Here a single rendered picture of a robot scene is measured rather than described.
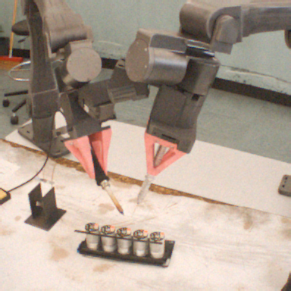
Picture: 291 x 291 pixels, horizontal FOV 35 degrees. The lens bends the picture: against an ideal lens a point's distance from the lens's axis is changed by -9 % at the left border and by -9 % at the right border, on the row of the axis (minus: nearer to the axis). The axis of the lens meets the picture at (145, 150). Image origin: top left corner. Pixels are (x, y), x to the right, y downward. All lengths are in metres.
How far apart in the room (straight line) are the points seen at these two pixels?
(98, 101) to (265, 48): 2.65
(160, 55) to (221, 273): 0.40
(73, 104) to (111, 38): 3.03
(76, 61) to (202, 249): 0.40
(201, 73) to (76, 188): 0.49
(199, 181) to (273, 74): 2.37
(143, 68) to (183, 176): 0.51
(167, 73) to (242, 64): 2.82
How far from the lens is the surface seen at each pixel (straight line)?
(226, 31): 0.63
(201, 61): 0.65
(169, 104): 0.67
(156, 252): 0.82
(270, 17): 0.72
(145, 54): 0.61
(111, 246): 0.84
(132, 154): 1.16
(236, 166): 1.13
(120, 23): 3.75
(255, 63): 3.40
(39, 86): 1.14
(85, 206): 0.99
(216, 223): 0.95
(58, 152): 1.17
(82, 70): 0.76
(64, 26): 0.85
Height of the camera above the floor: 1.33
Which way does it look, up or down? 29 degrees down
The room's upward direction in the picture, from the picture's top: straight up
